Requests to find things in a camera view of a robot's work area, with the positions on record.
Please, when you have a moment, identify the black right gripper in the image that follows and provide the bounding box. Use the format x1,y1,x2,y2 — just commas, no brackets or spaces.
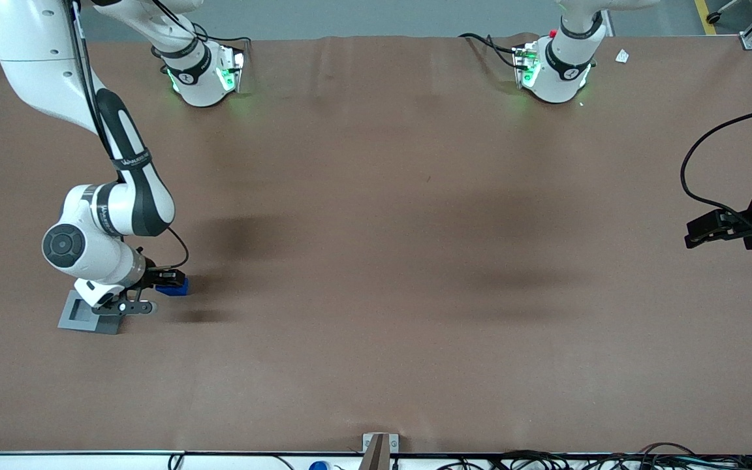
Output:
136,256,187,294

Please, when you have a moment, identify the gray square base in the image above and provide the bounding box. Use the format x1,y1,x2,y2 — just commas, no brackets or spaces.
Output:
57,290,122,335

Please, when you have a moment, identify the black chair caster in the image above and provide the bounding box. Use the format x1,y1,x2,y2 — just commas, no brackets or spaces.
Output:
706,0,742,25

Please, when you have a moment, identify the brown table cover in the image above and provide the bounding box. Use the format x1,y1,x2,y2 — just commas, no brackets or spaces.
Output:
0,33,752,456

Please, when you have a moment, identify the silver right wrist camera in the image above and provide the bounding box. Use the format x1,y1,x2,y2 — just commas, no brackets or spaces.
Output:
92,297,157,317

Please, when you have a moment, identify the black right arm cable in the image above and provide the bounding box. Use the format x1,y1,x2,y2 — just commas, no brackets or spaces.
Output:
69,0,191,272

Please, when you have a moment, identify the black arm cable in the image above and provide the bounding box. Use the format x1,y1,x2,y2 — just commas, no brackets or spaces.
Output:
69,0,191,272
680,103,752,219

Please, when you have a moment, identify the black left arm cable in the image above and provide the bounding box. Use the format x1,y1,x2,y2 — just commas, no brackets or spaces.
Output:
680,103,752,219

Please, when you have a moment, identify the black right base cable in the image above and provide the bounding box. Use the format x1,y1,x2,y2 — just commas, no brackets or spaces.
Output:
154,0,251,63

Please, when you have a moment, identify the black base cable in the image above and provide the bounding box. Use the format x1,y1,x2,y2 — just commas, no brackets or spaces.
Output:
459,33,522,69
154,0,251,63

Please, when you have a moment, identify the silver metal bracket plate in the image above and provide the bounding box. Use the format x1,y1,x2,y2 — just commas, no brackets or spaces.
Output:
362,433,400,454

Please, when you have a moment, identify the black cable bundle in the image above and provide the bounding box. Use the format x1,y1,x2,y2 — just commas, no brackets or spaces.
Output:
435,443,752,470

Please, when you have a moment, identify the black left base cable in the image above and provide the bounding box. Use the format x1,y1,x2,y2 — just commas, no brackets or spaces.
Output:
459,33,522,69

